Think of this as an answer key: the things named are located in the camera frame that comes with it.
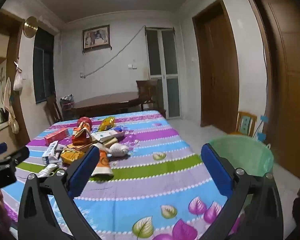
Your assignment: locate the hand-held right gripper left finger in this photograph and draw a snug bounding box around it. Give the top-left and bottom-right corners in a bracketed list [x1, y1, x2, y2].
[18, 145, 103, 240]

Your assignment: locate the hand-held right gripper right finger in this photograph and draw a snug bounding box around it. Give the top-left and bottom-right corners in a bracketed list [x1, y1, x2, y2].
[200, 143, 284, 240]

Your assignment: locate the yellow orange packet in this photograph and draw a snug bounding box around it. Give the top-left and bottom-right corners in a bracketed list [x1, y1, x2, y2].
[60, 149, 85, 165]

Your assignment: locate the green plastic basin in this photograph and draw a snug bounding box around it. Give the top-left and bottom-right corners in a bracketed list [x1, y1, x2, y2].
[203, 134, 275, 178]

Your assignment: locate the orange box with red end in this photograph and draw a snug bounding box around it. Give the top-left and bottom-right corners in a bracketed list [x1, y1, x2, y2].
[72, 121, 93, 147]

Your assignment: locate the fluffy white cloth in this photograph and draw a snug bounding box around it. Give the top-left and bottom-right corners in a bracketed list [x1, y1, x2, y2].
[108, 144, 130, 157]

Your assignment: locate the white and blue carton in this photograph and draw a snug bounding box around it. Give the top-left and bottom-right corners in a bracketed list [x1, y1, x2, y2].
[42, 141, 65, 165]

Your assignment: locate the white crumpled wrapper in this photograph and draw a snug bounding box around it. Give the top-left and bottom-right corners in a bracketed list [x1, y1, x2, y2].
[38, 164, 59, 178]

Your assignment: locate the white-red paper packet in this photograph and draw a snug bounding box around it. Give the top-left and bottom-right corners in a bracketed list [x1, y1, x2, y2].
[91, 129, 125, 142]

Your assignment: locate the hanging beige cloth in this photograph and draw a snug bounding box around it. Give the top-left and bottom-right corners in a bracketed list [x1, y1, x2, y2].
[3, 77, 20, 134]

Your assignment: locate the red carton box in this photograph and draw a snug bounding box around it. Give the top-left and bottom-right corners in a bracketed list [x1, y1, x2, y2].
[44, 127, 70, 145]

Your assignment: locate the red apple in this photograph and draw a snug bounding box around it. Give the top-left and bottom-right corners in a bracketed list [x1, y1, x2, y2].
[77, 117, 93, 128]

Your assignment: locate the yellow snack bag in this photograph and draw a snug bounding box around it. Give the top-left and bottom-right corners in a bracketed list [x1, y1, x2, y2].
[98, 117, 115, 132]

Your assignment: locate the small light wooden chair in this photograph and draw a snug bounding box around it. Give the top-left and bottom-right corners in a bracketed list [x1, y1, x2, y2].
[230, 111, 257, 137]

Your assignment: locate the dark wooden chair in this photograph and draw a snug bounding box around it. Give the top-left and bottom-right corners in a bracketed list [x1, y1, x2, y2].
[136, 79, 166, 117]
[46, 95, 63, 124]

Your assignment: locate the dark wooden table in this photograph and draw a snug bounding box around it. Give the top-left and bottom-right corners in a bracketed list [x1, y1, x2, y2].
[69, 92, 150, 118]

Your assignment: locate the hanging white plastic bag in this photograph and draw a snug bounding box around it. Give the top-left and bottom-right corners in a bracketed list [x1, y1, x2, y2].
[13, 70, 24, 92]

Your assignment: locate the bag of small goods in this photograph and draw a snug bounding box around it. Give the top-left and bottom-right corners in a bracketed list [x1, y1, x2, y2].
[59, 94, 75, 110]

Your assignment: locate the dark window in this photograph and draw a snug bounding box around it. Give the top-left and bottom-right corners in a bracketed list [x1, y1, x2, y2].
[33, 27, 56, 104]

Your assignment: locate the brown wooden door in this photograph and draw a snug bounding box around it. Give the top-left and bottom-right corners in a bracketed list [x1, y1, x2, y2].
[192, 0, 240, 134]
[241, 0, 300, 188]

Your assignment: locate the frosted glass door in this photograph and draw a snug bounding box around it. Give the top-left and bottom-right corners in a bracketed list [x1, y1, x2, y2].
[145, 26, 181, 119]

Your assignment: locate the thin wall rope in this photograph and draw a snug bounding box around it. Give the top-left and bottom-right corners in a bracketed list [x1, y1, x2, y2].
[79, 26, 146, 78]

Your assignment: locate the round gold wall plate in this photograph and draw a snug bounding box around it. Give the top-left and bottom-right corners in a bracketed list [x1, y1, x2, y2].
[23, 16, 39, 37]

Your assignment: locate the framed wall picture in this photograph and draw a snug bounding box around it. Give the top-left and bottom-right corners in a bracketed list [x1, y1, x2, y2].
[82, 24, 111, 53]

